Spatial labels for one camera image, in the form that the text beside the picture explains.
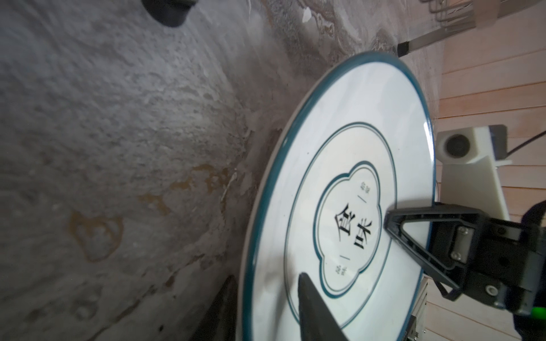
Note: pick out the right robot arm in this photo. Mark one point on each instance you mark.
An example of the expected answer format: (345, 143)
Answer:
(465, 251)

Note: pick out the white plate green outline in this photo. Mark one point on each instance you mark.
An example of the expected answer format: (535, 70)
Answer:
(360, 144)

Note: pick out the steel two-tier dish rack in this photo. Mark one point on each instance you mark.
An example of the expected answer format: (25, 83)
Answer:
(456, 17)

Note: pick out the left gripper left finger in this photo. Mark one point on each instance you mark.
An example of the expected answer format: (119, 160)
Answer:
(219, 322)

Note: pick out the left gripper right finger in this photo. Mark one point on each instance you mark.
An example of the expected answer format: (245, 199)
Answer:
(315, 319)

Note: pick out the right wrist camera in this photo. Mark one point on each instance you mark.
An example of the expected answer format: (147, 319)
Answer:
(470, 158)

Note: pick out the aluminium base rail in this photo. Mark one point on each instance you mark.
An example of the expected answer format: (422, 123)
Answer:
(415, 328)

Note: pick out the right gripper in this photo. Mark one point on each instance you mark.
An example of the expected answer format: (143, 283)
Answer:
(503, 267)

